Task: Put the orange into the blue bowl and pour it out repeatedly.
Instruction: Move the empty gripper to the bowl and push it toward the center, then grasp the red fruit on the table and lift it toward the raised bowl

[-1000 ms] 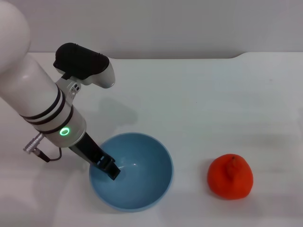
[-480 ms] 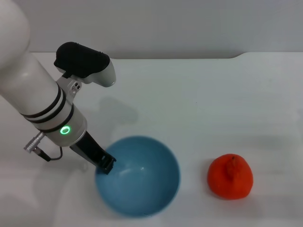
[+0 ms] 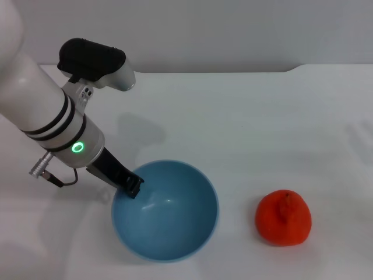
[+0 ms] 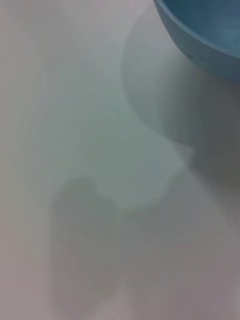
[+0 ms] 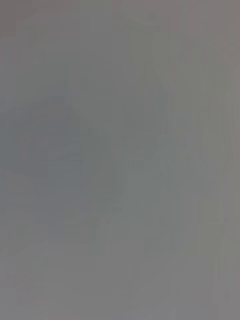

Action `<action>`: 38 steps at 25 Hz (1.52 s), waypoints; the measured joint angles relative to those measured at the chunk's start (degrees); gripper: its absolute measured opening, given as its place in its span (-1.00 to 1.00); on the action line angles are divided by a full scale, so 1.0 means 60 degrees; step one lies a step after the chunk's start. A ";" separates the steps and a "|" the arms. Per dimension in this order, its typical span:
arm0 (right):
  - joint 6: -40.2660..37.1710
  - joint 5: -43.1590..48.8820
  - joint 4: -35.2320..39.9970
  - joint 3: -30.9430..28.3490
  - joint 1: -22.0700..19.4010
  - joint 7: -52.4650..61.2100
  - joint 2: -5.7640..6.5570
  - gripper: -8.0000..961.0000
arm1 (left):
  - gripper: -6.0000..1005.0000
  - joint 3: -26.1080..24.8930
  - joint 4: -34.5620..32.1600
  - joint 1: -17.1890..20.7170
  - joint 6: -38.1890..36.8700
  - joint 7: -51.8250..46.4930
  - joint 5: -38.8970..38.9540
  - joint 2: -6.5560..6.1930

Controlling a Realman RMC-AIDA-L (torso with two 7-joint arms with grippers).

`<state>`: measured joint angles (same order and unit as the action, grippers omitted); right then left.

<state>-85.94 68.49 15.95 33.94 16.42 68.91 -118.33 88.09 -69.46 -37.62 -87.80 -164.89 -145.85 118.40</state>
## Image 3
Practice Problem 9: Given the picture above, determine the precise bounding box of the blue bowl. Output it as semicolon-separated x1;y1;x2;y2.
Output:
110;159;219;263

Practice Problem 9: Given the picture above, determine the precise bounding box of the black and white wrist camera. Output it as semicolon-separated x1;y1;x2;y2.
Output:
57;37;136;113

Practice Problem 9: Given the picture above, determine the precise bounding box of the left wrist cable silver plug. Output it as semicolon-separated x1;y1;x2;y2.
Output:
28;153;79;188

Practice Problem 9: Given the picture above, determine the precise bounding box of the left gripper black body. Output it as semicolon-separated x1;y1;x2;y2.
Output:
86;148;131;190

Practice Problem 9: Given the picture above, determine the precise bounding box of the orange toy fruit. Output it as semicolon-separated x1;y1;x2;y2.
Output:
255;189;312;247

